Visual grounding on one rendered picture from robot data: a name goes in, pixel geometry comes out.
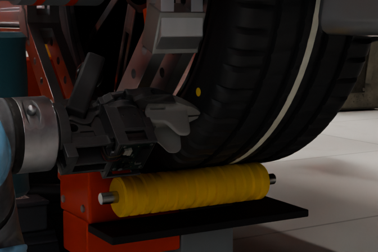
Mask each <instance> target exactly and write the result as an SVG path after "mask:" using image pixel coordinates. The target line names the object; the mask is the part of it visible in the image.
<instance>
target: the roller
mask: <svg viewBox="0 0 378 252"><path fill-rule="evenodd" d="M275 183H276V176H275V175H274V174H273V173H271V174H268V172H267V170H266V168H265V167H264V166H263V165H262V164H261V163H259V162H252V163H242V164H232V165H223V166H221V165H220V166H209V167H204V168H195V169H193V168H192V169H185V170H184V169H181V170H176V171H175V170H170V171H166V172H156V173H146V174H143V173H142V174H140V175H133V176H126V177H116V178H113V180H112V182H111V184H110V190H109V192H100V193H99V195H98V201H99V203H100V204H101V205H104V204H111V207H112V209H113V211H114V213H115V214H116V215H117V216H118V217H127V216H129V215H130V216H133V215H139V214H148V213H158V212H167V211H169V210H178V209H188V208H197V207H202V206H208V205H209V206H211V205H217V204H226V203H235V202H242V201H250V200H258V199H262V198H264V197H265V195H266V194H267V193H268V191H269V185H273V184H275Z"/></svg>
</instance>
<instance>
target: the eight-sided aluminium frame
mask: <svg viewBox="0 0 378 252"><path fill-rule="evenodd" d="M205 15H206V13H205V12H204V11H203V0H175V3H174V0H147V14H146V20H145V26H144V30H143V32H142V35H141V37H140V39H139V41H138V43H137V46H136V48H135V50H134V52H133V55H132V57H131V60H130V62H129V64H128V66H127V69H126V71H125V73H124V75H123V77H122V80H121V82H120V84H119V86H118V89H117V91H124V90H125V89H135V88H142V87H151V88H157V89H160V90H163V91H167V92H170V93H171V94H173V93H174V91H175V90H176V87H177V85H178V83H179V81H180V79H181V77H182V75H183V74H184V72H185V70H186V68H187V66H188V64H189V62H190V60H191V59H192V57H193V55H194V53H197V52H198V49H199V44H200V41H201V39H202V37H203V25H204V20H205ZM18 19H19V26H20V32H22V33H23V34H24V35H25V36H26V37H27V39H26V44H25V46H26V51H27V53H28V56H29V60H30V63H31V66H32V68H33V71H34V75H35V78H36V80H37V83H38V87H39V89H40V92H41V95H42V96H46V97H47V98H48V99H49V100H50V101H51V102H52V103H57V102H59V103H61V104H63V105H64V107H65V108H66V105H67V103H68V100H69V98H70V95H71V93H72V90H73V88H74V85H75V82H76V78H75V72H76V66H75V64H74V60H73V58H72V55H71V53H70V50H69V47H68V44H67V42H66V39H65V37H64V34H63V32H62V28H61V21H60V15H59V6H42V8H37V6H30V5H20V13H19V15H18ZM45 44H47V46H48V49H49V52H50V54H51V57H52V60H53V63H54V66H55V68H56V71H57V75H58V77H59V80H60V83H61V85H62V88H63V91H64V94H65V97H66V98H65V99H64V98H63V95H62V92H61V89H60V86H59V83H58V81H57V78H56V75H55V72H54V70H53V67H52V64H51V61H50V58H49V55H48V52H47V50H46V47H45Z"/></svg>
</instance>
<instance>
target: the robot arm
mask: <svg viewBox="0 0 378 252"><path fill-rule="evenodd" d="M104 62H105V58H104V57H103V56H100V55H97V54H95V53H92V52H88V53H87V55H86V57H85V60H84V62H82V63H81V64H80V65H79V66H78V67H77V69H76V72H75V78H76V82H75V85H74V88H73V90H72V93H71V95H70V98H69V100H68V102H67V105H66V108H65V107H64V105H63V104H61V103H59V102H57V103H52V102H51V101H50V100H49V99H48V98H47V97H46V96H30V97H7V98H0V252H27V248H28V246H27V244H25V242H24V238H23V234H22V231H21V228H20V223H19V217H18V212H17V203H16V195H15V190H14V184H13V179H12V174H22V173H33V172H45V171H49V170H51V169H52V168H53V167H54V166H55V164H57V167H58V170H59V172H60V175H61V176H62V175H68V174H79V173H90V172H100V173H101V177H102V179H105V178H116V177H126V176H137V175H140V174H141V173H140V170H139V169H141V168H143V166H144V164H145V162H146V160H147V159H148V157H149V155H150V153H151V151H152V149H153V148H154V146H155V143H159V144H160V145H161V146H162V147H163V148H164V149H165V150H166V151H167V152H169V153H176V152H178V151H179V150H180V149H181V138H180V136H187V135H188V134H189V133H190V124H189V122H191V121H193V120H195V119H197V118H198V117H199V115H200V113H201V112H200V110H199V109H198V108H197V107H196V106H195V105H193V104H192V103H190V102H188V101H186V100H184V99H182V98H180V97H178V96H175V95H172V94H171V93H170V92H167V91H163V90H160V89H157V88H151V87H142V88H135V89H125V90H124V91H117V92H112V93H111V92H109V93H108V94H105V95H103V96H102V97H98V99H97V101H96V100H92V101H91V103H90V100H91V98H92V95H93V92H94V90H95V87H96V88H97V87H98V86H99V85H100V84H101V83H102V81H103V79H104V71H103V69H102V67H103V65H104ZM89 103H90V104H89ZM88 105H89V107H88ZM142 110H144V112H143V111H142ZM121 170H130V172H129V173H118V174H113V173H112V172H113V171H121Z"/></svg>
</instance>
